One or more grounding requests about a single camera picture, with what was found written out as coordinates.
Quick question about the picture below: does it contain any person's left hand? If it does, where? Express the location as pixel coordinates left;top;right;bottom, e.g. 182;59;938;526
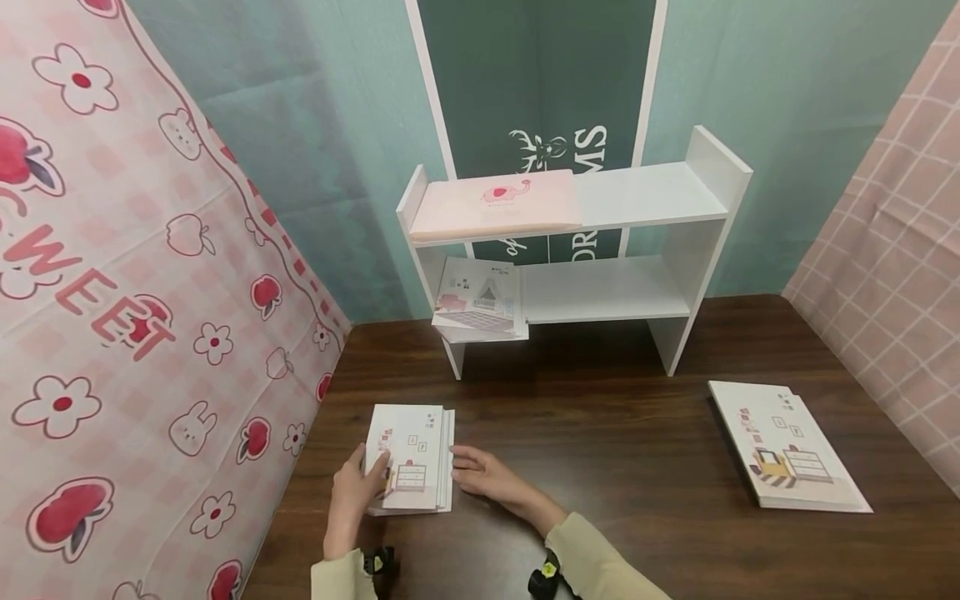
327;444;393;543

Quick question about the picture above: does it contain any person's right hand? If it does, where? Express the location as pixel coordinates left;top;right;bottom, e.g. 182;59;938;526
450;445;535;516

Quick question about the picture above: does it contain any small notebook with dresser print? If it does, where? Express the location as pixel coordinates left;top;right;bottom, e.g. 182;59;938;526
365;404;446;512

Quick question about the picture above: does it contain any person's right forearm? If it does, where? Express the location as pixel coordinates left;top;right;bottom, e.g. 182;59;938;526
520;488;673;600

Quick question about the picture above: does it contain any person's left forearm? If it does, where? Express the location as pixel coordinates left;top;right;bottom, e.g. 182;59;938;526
310;533;378;600

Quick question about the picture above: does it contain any black wrist band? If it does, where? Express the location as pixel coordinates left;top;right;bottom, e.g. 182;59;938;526
362;546;399;599
526;548;583;600

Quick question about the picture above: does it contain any plain white notebook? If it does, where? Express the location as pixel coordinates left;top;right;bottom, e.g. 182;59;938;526
437;320;531;345

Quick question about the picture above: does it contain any notebook with pink room print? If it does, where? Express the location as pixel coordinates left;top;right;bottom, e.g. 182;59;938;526
432;256;525;338

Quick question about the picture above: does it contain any white desktop shelf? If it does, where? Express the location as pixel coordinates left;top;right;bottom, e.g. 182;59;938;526
396;125;754;381

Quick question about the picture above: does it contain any pink elephant notebook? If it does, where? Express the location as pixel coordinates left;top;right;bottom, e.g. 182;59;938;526
408;169;585;245

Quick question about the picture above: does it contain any large notebook with dresser print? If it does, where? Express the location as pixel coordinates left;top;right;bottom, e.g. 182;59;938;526
707;380;874;514

